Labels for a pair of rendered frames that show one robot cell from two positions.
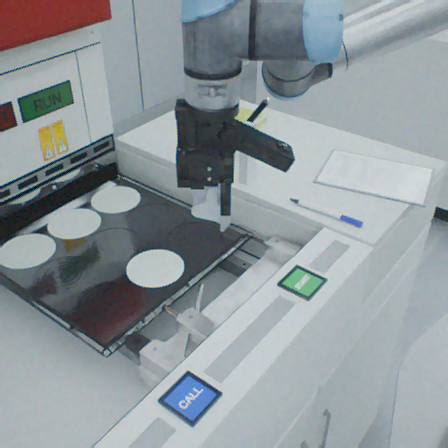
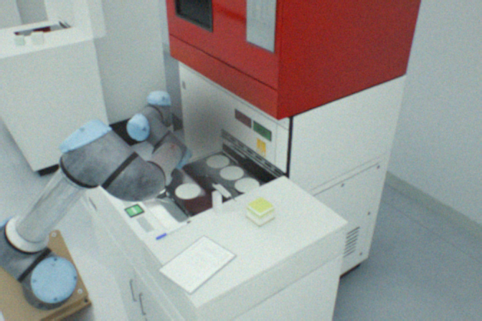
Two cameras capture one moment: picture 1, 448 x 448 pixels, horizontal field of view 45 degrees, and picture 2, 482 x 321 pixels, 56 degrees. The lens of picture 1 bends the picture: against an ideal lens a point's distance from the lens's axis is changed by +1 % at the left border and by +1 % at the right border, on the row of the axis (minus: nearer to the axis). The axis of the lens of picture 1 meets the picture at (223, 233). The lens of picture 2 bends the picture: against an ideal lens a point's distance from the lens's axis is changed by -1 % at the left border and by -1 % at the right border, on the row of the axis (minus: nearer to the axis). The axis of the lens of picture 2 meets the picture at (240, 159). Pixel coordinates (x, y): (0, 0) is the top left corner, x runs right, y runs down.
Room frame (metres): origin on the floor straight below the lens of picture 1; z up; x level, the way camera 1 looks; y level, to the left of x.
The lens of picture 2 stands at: (1.32, -1.23, 2.02)
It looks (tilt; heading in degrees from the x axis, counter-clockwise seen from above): 33 degrees down; 106
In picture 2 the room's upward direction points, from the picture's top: straight up
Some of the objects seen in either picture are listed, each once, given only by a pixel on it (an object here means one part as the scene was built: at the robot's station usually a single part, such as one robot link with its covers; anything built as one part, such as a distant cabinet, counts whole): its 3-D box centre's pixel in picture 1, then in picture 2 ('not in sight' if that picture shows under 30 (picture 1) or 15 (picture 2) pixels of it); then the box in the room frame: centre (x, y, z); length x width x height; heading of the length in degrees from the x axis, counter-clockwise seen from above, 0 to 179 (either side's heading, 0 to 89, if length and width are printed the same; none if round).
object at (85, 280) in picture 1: (112, 245); (210, 182); (0.77, 0.20, 0.90); 0.34 x 0.34 x 0.01; 52
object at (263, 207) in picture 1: (273, 178); (247, 246); (1.02, -0.11, 0.89); 0.62 x 0.35 x 0.14; 52
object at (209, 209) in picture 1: (211, 211); not in sight; (0.66, 0.02, 1.05); 0.06 x 0.03 x 0.09; 89
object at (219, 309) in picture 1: (233, 315); (156, 214); (0.63, -0.02, 0.87); 0.36 x 0.08 x 0.03; 142
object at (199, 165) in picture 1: (207, 143); not in sight; (0.68, 0.02, 1.16); 0.09 x 0.08 x 0.12; 89
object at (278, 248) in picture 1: (287, 252); not in sight; (0.76, -0.12, 0.89); 0.08 x 0.03 x 0.03; 52
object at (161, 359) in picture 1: (167, 363); not in sight; (0.50, 0.08, 0.89); 0.08 x 0.03 x 0.03; 52
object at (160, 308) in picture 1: (187, 286); (171, 198); (0.66, 0.06, 0.90); 0.38 x 0.01 x 0.01; 142
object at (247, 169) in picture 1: (241, 148); (221, 195); (0.90, -0.03, 1.03); 0.06 x 0.04 x 0.13; 52
